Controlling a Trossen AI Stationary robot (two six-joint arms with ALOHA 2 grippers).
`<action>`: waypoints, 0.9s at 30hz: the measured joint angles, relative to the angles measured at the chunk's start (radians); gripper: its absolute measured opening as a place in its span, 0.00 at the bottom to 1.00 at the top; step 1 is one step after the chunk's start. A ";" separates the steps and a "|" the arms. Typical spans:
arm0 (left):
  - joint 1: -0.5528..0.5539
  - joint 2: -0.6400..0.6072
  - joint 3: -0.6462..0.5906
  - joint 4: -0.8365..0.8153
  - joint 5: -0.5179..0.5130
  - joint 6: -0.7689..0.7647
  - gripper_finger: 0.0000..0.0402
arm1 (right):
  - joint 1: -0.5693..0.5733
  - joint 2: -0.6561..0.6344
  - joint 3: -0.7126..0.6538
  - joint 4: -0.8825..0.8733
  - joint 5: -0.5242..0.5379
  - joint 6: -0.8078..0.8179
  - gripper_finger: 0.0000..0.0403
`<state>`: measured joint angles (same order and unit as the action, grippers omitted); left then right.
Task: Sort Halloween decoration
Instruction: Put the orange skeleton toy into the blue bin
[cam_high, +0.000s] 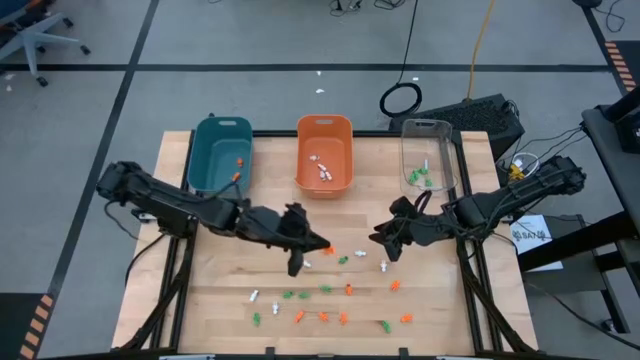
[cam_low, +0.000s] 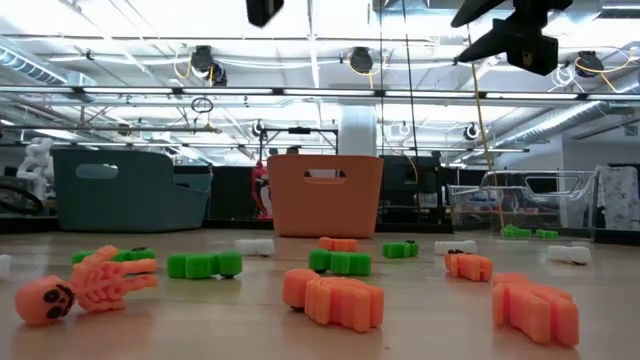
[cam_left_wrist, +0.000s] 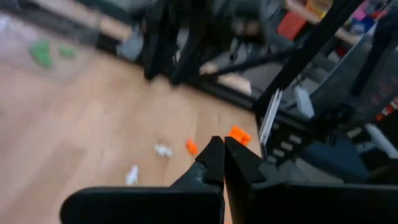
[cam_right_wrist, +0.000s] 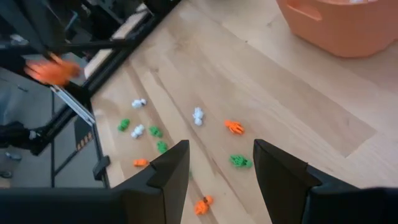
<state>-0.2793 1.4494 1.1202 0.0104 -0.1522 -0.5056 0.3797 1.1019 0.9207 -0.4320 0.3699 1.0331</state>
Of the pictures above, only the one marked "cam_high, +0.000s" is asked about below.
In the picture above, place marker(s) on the long silver bar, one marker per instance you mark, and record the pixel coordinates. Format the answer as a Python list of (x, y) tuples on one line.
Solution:
[(455, 357), (187, 357)]

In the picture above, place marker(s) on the clear plastic bin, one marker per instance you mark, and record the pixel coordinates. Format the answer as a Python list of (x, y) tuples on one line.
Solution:
[(440, 150)]

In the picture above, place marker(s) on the small silver bracket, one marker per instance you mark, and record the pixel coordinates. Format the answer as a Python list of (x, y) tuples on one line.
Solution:
[(146, 217)]

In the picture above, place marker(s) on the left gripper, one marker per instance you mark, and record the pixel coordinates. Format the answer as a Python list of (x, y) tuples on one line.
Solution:
[(270, 227)]

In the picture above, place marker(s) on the teal plastic bin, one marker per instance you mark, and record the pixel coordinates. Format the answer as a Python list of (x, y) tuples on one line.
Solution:
[(220, 150)]

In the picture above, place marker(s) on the black edge bracket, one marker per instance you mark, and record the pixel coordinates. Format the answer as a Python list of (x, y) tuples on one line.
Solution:
[(270, 352), (404, 352)]

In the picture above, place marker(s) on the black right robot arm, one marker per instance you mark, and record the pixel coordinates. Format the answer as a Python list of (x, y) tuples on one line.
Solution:
[(515, 197)]

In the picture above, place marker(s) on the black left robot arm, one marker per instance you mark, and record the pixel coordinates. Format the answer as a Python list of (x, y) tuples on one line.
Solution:
[(160, 197)]

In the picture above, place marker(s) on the white printed paper sheet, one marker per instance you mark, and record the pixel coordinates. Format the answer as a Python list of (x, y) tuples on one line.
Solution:
[(537, 250)]

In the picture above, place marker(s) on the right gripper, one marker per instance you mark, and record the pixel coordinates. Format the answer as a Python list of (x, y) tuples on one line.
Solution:
[(420, 230)]

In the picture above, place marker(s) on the grey-legged office chair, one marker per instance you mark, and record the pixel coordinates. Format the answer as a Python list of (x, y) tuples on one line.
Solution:
[(32, 35)]

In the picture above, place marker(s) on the black computer case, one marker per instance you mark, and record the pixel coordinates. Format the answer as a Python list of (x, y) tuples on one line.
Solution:
[(480, 115)]

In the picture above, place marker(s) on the black side desk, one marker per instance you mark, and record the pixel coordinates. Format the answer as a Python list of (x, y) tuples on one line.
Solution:
[(615, 165)]

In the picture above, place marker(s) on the orange plastic bin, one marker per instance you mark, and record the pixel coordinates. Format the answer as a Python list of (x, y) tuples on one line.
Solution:
[(340, 145)]

